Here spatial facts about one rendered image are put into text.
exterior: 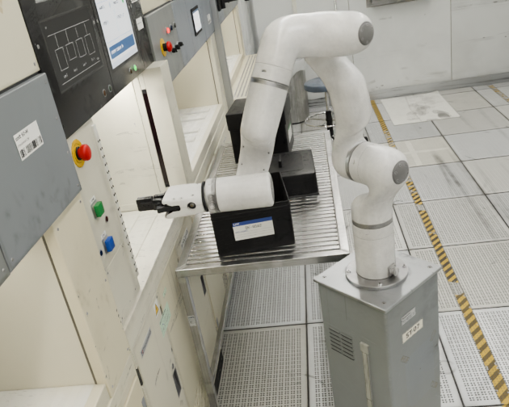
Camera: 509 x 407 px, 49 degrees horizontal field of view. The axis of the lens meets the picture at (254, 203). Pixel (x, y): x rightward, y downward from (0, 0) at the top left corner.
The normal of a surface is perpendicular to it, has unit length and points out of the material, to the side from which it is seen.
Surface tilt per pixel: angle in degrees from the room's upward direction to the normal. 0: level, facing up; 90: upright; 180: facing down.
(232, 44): 90
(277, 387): 0
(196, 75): 90
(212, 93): 90
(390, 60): 90
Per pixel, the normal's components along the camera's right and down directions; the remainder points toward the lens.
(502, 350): -0.16, -0.89
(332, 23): -0.17, -0.02
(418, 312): 0.65, 0.22
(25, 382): -0.07, 0.44
